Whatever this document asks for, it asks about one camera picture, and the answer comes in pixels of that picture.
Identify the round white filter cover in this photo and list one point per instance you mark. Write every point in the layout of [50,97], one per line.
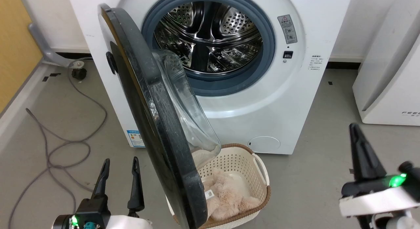
[264,144]

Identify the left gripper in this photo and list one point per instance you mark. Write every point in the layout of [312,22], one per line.
[93,212]

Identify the blue energy label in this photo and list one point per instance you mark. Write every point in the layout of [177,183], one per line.
[135,138]

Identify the black caster wheel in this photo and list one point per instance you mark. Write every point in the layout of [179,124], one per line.
[79,73]

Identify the cream laundry basket brown rim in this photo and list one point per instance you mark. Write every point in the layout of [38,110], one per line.
[239,163]

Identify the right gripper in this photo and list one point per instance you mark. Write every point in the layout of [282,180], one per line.
[377,197]

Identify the black door lock latch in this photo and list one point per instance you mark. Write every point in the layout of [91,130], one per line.
[288,54]

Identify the beige plush toy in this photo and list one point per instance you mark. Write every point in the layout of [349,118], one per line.
[229,199]

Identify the grey warning label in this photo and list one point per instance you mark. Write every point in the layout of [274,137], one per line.
[287,29]

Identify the steel washer drum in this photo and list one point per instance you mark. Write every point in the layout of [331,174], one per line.
[210,38]

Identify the white floor appliance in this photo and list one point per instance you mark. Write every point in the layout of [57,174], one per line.
[390,84]

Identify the yellow wooden panel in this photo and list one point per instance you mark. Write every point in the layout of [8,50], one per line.
[16,48]

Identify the black round washer door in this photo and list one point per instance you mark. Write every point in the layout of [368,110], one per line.
[154,124]

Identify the white front-load washing machine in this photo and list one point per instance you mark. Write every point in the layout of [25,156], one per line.
[288,101]

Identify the printed text sticker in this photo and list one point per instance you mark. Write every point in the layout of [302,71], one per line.
[315,63]

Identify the grey rubber door gasket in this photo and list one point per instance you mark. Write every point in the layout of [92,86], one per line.
[267,58]

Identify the grey bent pipe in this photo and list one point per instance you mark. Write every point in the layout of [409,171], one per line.
[46,50]

